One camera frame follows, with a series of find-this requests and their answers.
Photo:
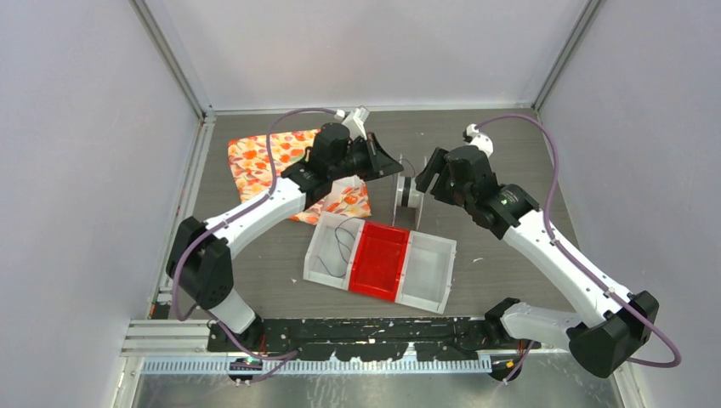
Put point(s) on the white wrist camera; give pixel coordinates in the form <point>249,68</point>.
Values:
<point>473,136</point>
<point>354,120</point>

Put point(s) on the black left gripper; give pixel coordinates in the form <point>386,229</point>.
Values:
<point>379,162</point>

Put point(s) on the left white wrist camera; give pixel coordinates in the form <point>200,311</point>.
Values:
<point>354,120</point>

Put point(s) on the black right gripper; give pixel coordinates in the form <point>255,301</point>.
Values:
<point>437,163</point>

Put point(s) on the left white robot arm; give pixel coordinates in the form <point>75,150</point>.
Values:
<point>201,258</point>

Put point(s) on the red plastic bin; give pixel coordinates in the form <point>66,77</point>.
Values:
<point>378,261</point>

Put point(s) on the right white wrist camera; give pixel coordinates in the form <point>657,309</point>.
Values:
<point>473,136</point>

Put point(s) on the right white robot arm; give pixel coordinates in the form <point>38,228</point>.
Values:
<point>605,327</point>

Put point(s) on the right white plastic bin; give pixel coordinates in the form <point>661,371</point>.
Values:
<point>426,276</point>

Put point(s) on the white perforated cable spool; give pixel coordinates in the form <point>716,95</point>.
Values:
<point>408,201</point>

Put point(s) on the slotted white cable duct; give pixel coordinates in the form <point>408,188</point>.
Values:
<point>237,366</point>

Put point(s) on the white plastic bin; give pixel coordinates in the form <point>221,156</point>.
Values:
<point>426,276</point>
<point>331,252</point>

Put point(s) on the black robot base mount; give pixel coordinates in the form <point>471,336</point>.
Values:
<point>379,339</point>

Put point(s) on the floral orange cloth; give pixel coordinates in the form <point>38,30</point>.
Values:
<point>250,168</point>

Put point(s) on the left white plastic bin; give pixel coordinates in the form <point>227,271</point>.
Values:
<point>331,252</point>

